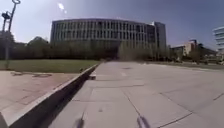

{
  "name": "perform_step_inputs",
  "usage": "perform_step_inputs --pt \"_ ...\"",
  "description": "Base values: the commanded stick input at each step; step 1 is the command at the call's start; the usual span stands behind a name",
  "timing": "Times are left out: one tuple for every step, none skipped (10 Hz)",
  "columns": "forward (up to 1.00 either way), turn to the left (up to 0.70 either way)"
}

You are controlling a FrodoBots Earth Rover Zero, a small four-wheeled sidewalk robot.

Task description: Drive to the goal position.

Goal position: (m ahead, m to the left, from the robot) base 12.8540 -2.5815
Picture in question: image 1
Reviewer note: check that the reddish paved terrace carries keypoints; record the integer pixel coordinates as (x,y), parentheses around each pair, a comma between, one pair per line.
(23,86)

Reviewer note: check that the robot's own part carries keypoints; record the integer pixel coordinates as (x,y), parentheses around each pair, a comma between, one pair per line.
(80,123)
(143,122)

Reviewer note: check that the grey stone slab plaza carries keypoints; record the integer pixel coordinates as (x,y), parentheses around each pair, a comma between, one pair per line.
(140,93)

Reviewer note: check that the grass lawn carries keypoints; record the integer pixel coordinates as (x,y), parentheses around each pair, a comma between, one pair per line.
(50,65)

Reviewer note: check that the reddish building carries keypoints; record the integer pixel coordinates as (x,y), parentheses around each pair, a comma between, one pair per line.
(190,46)

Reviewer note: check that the low stone kerb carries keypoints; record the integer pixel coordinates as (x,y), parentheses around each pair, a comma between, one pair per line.
(50,100)

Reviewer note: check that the grass strip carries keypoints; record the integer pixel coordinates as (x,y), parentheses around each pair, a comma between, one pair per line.
(193,65)

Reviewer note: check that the tall lamp pole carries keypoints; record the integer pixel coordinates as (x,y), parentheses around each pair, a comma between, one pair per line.
(6,50)

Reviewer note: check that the row of trees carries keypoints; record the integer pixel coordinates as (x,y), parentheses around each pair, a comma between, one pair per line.
(66,50)

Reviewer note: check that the large curved grey building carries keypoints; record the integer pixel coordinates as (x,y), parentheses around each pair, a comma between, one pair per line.
(106,31)

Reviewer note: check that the white multi-storey building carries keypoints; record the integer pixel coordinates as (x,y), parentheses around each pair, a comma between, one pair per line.
(219,38)

